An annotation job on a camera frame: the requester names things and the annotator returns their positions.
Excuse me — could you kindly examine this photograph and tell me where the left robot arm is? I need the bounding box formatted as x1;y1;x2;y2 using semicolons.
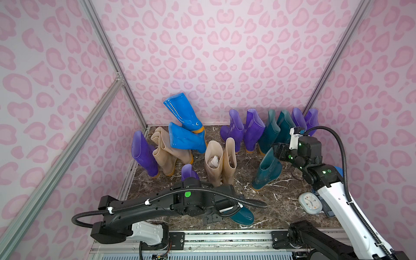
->
91;177;242;244

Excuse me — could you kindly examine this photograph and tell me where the aluminium corner post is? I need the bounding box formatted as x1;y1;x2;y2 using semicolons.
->
79;0;148;130
303;0;373;116

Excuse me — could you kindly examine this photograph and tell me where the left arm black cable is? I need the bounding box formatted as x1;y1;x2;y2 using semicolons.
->
71;187;268;260

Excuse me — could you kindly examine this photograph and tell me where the aluminium corner post left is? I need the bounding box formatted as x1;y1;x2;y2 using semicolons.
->
79;0;148;130

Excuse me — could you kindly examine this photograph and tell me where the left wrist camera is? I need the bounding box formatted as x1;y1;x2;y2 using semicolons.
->
218;202;244;218

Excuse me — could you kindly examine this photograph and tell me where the aluminium diagonal beam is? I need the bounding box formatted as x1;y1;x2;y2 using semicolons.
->
1;79;124;260

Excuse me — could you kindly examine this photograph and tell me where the white alarm clock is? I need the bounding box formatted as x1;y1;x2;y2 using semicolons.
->
298;192;323;215

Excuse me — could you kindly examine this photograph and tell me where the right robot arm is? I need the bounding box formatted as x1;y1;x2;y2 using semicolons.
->
272;134;408;260

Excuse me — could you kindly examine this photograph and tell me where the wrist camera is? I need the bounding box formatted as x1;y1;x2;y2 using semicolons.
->
289;127;305;150
218;202;244;218

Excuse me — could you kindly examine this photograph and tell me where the aluminium corner post right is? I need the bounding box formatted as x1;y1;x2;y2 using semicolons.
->
303;0;373;116

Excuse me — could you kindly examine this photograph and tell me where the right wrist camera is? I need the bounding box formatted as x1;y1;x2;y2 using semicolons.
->
289;127;305;150

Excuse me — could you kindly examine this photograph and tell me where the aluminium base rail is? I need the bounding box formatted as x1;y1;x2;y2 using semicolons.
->
87;229;312;260

